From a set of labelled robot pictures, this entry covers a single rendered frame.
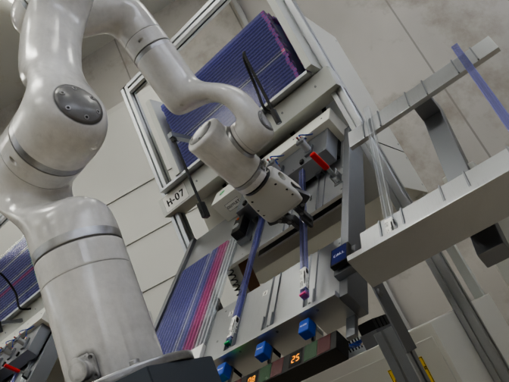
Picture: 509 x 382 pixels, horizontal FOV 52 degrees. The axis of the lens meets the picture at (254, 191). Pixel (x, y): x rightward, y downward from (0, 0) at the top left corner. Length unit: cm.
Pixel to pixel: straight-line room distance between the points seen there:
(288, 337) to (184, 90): 53
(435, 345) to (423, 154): 315
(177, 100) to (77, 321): 55
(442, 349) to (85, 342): 81
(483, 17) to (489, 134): 99
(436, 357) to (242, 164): 60
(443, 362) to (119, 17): 99
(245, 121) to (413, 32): 379
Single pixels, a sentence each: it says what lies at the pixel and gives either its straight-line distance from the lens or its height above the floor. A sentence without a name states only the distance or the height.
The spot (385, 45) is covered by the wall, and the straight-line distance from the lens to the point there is 469.
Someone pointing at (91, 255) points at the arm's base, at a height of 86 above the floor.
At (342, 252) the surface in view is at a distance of 98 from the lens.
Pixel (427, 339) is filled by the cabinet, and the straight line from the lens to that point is 125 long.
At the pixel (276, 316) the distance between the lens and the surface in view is 109.
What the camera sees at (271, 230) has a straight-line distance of 141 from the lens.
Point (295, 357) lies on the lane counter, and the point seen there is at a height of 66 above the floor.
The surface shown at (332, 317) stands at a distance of 99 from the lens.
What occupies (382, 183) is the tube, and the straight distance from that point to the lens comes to 93.
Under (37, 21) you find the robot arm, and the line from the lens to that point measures 97.
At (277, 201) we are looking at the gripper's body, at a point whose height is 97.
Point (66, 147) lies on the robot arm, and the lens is 74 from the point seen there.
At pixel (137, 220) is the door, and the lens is 478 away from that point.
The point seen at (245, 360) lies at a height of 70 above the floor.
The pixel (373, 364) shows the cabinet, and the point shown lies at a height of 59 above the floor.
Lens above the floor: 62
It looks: 20 degrees up
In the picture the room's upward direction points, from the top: 25 degrees counter-clockwise
